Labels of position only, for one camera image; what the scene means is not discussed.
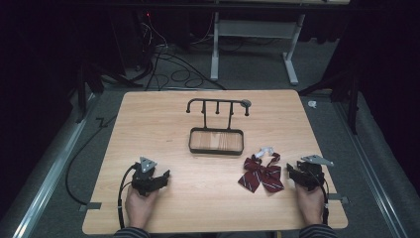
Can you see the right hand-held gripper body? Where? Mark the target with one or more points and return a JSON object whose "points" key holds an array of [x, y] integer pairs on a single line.
{"points": [[312, 173]]}

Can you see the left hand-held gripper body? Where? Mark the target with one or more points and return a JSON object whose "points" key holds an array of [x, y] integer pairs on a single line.
{"points": [[144, 178]]}

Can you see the dark red striped bow tie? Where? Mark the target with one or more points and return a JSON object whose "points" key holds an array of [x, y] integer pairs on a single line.
{"points": [[262, 173]]}

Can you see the black metal hook rack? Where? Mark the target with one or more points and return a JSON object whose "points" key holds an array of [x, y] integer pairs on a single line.
{"points": [[216, 142]]}

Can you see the person's left hand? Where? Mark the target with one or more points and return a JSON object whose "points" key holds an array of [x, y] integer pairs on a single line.
{"points": [[140, 206]]}

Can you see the person's right hand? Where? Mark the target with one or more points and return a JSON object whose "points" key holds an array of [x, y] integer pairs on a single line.
{"points": [[310, 205]]}

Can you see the crumpled white paper scrap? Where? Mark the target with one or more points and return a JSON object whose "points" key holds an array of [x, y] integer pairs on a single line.
{"points": [[312, 104]]}

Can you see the black tripod stand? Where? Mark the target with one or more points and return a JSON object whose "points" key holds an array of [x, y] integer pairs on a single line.
{"points": [[82, 92], [353, 99]]}

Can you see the grey metal table bracket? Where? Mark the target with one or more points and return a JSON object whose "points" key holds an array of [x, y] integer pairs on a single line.
{"points": [[337, 198], [89, 206]]}

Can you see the aluminium floor rail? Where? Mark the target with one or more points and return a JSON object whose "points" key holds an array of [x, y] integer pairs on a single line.
{"points": [[49, 172], [369, 172]]}

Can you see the white metal desk frame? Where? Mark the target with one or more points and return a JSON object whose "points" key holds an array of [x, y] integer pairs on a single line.
{"points": [[254, 29]]}

